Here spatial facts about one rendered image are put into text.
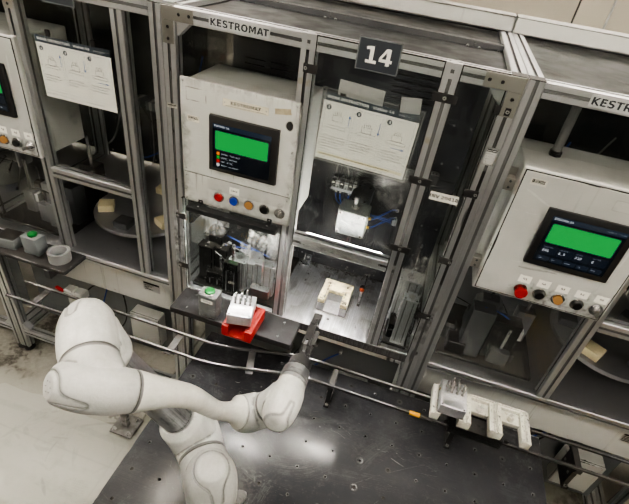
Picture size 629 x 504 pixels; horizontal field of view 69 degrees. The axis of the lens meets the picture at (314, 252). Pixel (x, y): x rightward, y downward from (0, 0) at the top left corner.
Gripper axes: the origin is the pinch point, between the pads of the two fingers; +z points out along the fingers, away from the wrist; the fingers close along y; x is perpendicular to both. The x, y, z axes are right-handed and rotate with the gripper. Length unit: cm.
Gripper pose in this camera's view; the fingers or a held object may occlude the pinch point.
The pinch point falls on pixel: (315, 327)
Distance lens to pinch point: 164.6
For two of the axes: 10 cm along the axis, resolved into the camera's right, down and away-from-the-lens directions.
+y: 1.3, -8.0, -5.9
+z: 2.9, -5.4, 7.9
